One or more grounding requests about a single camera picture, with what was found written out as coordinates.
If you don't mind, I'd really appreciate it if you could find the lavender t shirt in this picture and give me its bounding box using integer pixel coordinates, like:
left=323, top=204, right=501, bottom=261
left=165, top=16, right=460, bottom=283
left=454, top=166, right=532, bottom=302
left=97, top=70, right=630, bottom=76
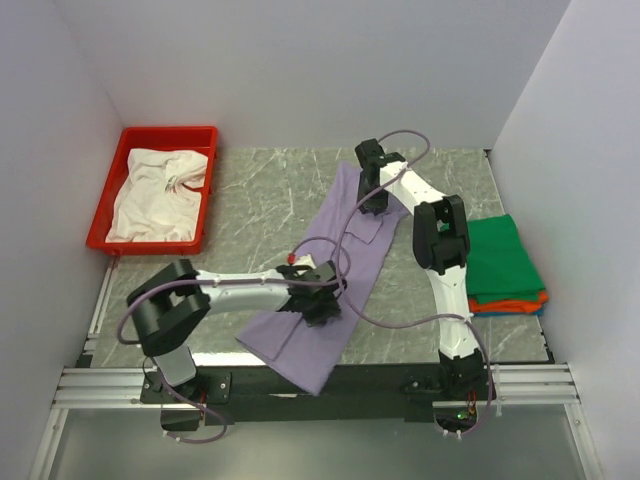
left=235, top=159, right=409, bottom=397

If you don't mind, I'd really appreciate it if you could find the green t shirt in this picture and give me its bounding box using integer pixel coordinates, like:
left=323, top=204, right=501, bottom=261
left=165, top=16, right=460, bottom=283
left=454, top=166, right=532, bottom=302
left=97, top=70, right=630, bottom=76
left=466, top=214, right=546, bottom=305

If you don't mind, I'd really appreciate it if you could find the orange t shirt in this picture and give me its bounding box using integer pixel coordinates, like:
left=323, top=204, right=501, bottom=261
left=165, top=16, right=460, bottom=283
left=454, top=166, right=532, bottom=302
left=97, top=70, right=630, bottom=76
left=469, top=291, right=549, bottom=312

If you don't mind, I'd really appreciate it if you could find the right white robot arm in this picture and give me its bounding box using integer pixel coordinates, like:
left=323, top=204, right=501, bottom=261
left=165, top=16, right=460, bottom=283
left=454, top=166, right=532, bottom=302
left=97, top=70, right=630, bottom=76
left=355, top=139, right=487, bottom=399

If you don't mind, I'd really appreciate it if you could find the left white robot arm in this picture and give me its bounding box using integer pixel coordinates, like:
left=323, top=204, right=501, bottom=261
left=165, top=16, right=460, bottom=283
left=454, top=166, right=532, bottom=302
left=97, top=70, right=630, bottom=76
left=117, top=259, right=347, bottom=402

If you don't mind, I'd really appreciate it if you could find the black base beam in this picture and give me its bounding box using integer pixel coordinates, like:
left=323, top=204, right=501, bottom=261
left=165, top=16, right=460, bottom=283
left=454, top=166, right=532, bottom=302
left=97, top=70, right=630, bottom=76
left=139, top=363, right=496, bottom=431

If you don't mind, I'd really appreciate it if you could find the white crumpled t shirt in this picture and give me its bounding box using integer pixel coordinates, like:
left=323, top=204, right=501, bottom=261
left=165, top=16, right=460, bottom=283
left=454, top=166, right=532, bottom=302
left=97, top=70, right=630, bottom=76
left=106, top=148, right=208, bottom=243

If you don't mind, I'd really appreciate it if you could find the red plastic bin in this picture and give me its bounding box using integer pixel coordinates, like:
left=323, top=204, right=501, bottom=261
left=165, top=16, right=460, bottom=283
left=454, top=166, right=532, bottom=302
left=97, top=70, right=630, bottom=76
left=86, top=126, right=218, bottom=256

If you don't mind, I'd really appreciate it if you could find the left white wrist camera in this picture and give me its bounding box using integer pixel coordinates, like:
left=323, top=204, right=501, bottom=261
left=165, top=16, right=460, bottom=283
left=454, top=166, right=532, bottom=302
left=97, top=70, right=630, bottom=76
left=287, top=253, right=316, bottom=269

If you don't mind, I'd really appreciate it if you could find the aluminium frame rail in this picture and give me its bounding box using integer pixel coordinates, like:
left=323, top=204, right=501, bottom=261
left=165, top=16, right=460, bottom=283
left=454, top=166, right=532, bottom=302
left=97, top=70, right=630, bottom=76
left=27, top=264, right=581, bottom=480

